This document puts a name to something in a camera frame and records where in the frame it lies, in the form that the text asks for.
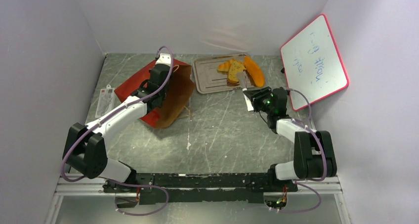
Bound red brown paper bag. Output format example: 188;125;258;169
115;59;195;129

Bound orange fake bread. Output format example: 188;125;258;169
244;56;265;87

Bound metal tongs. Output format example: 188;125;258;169
237;71;255;112

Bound metal baking tray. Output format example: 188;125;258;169
192;53;246;94

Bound speckled fake toast slice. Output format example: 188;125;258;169
227;60;246;84

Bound yellow fake bread slice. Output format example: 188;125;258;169
217;59;234;73

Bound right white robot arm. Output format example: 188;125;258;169
243;87;337;191

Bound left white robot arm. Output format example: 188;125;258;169
61;61;173;192

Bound red framed whiteboard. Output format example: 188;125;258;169
280;14;349;111

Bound clear plastic package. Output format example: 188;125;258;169
95;84;115;118

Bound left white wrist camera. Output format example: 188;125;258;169
155;53;172;67

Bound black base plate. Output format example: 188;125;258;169
103;171;298;205

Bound aluminium rail frame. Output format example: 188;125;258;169
44;117;352;224

